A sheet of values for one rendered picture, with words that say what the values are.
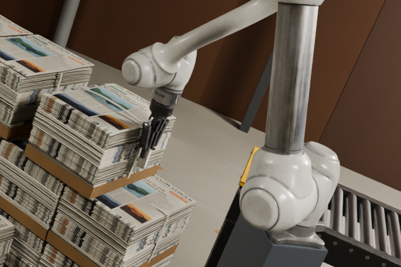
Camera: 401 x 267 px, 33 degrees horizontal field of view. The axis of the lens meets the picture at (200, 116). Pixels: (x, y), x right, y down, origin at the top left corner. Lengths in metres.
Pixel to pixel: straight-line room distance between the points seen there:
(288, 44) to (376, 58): 3.97
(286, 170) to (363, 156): 4.16
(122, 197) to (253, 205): 0.62
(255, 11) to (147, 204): 0.73
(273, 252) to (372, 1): 3.84
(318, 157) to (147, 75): 0.52
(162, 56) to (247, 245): 0.60
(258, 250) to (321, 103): 3.83
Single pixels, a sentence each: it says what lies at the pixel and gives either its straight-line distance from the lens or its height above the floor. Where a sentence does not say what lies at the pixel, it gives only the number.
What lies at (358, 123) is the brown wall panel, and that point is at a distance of 5.76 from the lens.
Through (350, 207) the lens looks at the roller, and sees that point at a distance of 2.95.
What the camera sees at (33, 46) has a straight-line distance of 2.52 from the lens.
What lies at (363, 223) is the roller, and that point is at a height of 0.79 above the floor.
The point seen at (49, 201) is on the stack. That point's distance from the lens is 2.22.
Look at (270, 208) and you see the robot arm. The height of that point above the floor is 1.18.
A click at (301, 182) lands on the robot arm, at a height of 1.24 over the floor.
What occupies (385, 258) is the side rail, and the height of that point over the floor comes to 0.80.
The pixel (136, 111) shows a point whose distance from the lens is 2.25.
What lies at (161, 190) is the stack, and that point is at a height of 0.83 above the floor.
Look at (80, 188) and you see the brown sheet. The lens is 2.12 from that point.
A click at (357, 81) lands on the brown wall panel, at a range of 5.66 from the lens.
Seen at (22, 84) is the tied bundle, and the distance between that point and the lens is 2.24.
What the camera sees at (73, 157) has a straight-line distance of 2.11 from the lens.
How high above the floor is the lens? 1.86
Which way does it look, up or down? 19 degrees down
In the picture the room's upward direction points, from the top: 22 degrees clockwise
